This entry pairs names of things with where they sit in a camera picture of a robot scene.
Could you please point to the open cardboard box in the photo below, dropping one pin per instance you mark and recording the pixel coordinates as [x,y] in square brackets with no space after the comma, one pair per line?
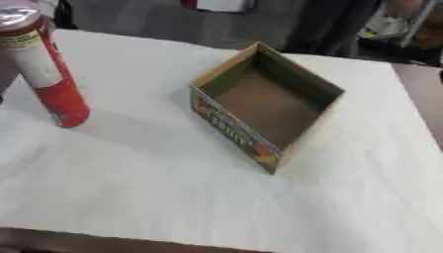
[271,105]

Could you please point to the red cylindrical bottle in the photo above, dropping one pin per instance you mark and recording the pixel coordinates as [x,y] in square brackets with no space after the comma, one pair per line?
[57,95]

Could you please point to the person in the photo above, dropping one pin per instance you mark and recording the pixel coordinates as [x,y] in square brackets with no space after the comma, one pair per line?
[329,26]

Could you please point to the black bag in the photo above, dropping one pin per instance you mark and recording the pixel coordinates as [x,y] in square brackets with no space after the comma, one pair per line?
[63,15]

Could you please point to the white board with dark frame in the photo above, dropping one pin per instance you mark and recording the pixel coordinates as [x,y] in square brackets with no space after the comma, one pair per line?
[222,5]

